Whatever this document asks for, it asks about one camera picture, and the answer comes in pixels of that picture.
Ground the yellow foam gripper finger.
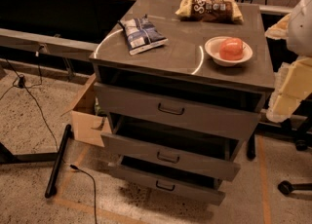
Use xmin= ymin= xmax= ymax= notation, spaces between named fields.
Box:
xmin=265 ymin=14 xmax=291 ymax=40
xmin=266 ymin=56 xmax=312 ymax=123

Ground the red apple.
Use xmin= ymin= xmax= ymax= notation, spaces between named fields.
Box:
xmin=219 ymin=38 xmax=243 ymax=60

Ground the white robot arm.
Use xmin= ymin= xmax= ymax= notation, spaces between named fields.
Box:
xmin=265 ymin=0 xmax=312 ymax=123

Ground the top grey drawer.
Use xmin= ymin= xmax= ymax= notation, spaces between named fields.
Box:
xmin=94 ymin=83 xmax=259 ymax=141

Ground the grey drawer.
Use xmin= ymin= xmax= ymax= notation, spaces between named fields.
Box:
xmin=94 ymin=83 xmax=259 ymax=141
xmin=108 ymin=163 xmax=225 ymax=205
xmin=101 ymin=132 xmax=240 ymax=181

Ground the brown yellow chip bag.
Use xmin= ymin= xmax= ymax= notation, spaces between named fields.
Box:
xmin=175 ymin=0 xmax=244 ymax=23

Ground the middle grey drawer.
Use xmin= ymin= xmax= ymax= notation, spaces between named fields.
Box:
xmin=101 ymin=132 xmax=240 ymax=181

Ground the black chair caster leg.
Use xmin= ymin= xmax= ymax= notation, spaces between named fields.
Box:
xmin=278 ymin=180 xmax=312 ymax=195

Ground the grey drawer cabinet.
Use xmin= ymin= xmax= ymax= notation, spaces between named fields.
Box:
xmin=91 ymin=0 xmax=274 ymax=191

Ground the bottom grey drawer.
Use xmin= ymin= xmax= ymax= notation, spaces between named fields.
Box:
xmin=108 ymin=163 xmax=225 ymax=205

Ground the blue chip bag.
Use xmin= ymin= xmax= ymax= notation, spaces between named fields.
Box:
xmin=118 ymin=16 xmax=168 ymax=56

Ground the cardboard box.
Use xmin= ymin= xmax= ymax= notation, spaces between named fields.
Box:
xmin=63 ymin=74 xmax=110 ymax=147

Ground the black table leg base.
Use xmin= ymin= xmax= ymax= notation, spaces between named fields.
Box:
xmin=0 ymin=125 xmax=72 ymax=199

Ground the black floor cable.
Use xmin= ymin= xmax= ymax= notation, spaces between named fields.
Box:
xmin=0 ymin=59 xmax=98 ymax=224

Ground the grey metal rail beam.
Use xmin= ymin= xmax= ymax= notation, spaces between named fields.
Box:
xmin=0 ymin=28 xmax=98 ymax=52

